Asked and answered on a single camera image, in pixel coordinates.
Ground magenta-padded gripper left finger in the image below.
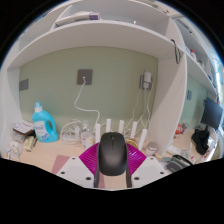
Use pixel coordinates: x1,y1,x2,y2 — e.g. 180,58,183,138
55,142,101,189

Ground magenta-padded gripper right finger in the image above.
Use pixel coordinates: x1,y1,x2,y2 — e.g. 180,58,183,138
125,145,170,189

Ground black computer mouse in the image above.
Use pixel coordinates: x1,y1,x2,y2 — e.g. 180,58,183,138
97,131,129,177

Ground small round jar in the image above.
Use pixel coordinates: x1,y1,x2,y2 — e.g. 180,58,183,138
145,141,159,157

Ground white power strip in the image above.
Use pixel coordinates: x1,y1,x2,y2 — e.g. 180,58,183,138
60,133,83,145

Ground black zip pouch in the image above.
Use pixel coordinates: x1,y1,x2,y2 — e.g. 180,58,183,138
165,154,194,174

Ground white remote control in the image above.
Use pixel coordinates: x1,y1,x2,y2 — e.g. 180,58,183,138
166,144,183,156

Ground blue detergent bottle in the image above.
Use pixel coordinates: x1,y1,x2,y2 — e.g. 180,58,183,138
31,101,60,144

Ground white router with antennas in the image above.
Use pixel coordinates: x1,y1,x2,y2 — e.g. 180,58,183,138
94,118,149,151

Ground black bag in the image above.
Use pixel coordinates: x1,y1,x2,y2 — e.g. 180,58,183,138
191,128,211,156

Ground white plastic packets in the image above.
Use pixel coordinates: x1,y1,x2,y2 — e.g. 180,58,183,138
5,139,24,160

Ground stack of printed booklets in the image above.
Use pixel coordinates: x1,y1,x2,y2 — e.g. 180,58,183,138
12,119,35,136

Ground black monitor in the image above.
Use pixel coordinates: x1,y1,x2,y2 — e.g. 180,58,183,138
200,97,224,131

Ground white desk shelf unit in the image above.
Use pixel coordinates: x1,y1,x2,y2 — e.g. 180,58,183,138
0,0,224,158

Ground coiled white cable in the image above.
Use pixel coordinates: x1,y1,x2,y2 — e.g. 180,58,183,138
59,119,83,143

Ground thin white charger cable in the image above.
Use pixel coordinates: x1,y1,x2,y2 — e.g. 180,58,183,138
131,87,154,133

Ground white cable from socket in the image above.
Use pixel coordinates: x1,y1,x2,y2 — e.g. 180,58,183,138
73,77,101,126

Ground white wall charger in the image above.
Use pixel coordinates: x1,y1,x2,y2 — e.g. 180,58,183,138
142,69,153,90

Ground grey wall socket plate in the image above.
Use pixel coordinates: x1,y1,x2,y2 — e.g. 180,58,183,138
76,68,94,86

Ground small grey wall plate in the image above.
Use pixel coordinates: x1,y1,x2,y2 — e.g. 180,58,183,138
18,78,30,92

